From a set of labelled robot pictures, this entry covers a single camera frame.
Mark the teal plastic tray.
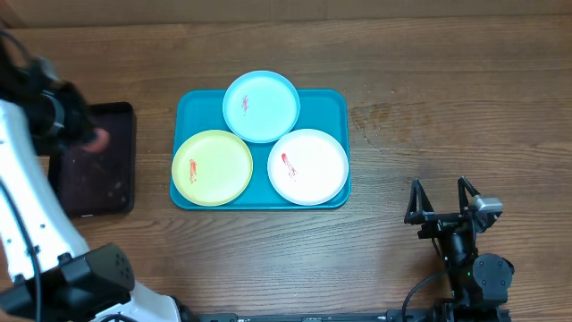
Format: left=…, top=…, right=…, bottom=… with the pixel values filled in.
left=173, top=89, right=349, bottom=211

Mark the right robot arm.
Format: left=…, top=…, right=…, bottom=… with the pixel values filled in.
left=399, top=176, right=515, bottom=321

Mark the black rectangular water tray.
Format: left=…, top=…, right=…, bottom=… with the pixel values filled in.
left=47, top=102, right=137, bottom=217

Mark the white plate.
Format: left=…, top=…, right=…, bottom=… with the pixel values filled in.
left=267, top=129, right=349, bottom=207

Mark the light blue plate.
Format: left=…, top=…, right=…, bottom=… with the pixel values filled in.
left=223, top=71, right=301, bottom=143

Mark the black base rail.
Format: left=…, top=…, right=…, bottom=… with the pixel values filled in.
left=178, top=308, right=512, bottom=322

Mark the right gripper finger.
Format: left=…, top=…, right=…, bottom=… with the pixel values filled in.
left=458, top=176, right=480, bottom=213
left=404, top=179, right=434, bottom=225

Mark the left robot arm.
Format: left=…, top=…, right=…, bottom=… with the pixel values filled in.
left=1, top=30, right=194, bottom=321

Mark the green and pink sponge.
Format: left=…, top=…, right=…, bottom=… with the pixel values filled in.
left=82, top=128, right=110, bottom=153

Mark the yellow-green plate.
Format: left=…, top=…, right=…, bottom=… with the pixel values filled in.
left=172, top=130, right=253, bottom=207

